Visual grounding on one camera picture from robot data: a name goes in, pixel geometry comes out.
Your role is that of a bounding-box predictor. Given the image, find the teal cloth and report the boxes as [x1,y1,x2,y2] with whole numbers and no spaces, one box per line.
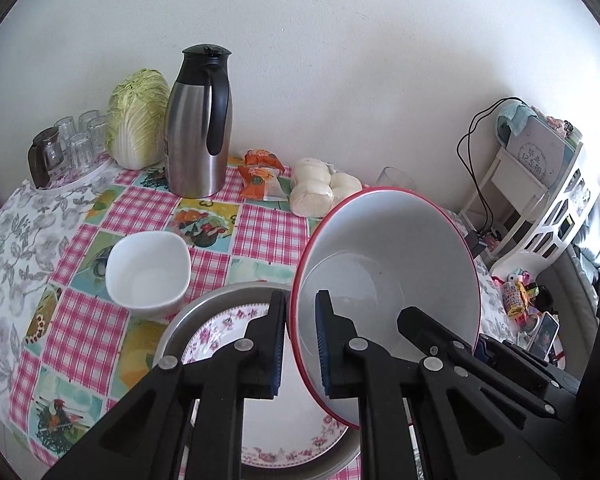
[497,102,537,137]

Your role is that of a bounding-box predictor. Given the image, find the orange snack packet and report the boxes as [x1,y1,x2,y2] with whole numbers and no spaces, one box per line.
[244,149,283,171]
[237,166,290,202]

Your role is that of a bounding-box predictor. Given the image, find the white shelf rack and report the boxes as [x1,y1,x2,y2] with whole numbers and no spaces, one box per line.
[460,100,600,273]

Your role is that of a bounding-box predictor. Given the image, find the white oval tray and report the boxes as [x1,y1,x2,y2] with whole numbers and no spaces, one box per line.
[32,152,118,195]

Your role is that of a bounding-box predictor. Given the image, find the grey floral cloth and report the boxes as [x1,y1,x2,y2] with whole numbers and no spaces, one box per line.
[0,165,511,466]

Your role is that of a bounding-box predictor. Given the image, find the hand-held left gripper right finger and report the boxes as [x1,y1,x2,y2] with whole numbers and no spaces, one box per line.
[315,289,571,480]

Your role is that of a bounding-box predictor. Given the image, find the clear glass mug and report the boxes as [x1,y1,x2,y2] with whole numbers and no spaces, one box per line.
[377,166,416,192]

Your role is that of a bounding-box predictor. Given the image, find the round plate pink floral rim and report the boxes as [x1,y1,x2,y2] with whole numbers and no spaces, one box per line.
[180,302,353,468]

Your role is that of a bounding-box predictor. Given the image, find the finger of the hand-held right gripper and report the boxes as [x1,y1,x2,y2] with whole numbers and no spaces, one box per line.
[477,335,578,401]
[396,306,563,421]

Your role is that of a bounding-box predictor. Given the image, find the black charger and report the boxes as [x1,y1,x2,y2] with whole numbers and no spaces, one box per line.
[467,232,491,258]

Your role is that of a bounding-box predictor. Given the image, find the smartphone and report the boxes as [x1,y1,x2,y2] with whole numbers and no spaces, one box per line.
[527,311,561,361]

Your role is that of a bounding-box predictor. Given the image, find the white square bowl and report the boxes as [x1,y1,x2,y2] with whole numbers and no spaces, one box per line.
[105,231,192,320]

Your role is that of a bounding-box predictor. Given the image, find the clear glass tumbler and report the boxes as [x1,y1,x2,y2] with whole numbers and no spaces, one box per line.
[87,116,110,157]
[78,110,101,136]
[68,132,95,175]
[55,116,77,148]

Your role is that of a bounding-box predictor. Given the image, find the white paper card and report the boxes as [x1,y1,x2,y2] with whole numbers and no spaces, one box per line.
[510,117,572,182]

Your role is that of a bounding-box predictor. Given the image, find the pink checkered plastic tablecloth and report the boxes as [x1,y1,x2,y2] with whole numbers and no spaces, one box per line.
[7,152,486,480]

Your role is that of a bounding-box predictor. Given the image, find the colourful candy tube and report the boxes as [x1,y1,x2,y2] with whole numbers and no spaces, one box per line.
[501,280,528,318]

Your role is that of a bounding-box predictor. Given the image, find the stainless steel thermos jug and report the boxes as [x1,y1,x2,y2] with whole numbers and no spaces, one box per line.
[164,44,232,199]

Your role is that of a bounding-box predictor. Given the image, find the glass jars with dark liquid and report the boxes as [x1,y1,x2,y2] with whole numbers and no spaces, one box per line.
[28,127,66,189]

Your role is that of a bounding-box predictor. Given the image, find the bag of white steamed buns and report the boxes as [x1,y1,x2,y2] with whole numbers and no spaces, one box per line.
[289,157,363,218]

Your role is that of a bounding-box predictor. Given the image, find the strawberry print bowl red rim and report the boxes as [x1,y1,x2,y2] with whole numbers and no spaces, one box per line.
[289,186,482,430]

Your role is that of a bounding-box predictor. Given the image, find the napa cabbage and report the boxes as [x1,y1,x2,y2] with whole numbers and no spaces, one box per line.
[105,69,171,171]

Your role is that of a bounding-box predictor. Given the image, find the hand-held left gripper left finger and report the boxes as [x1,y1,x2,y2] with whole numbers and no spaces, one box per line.
[42,289,287,480]

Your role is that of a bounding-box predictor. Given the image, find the large stainless steel basin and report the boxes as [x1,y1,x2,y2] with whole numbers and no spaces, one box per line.
[152,281,363,480]

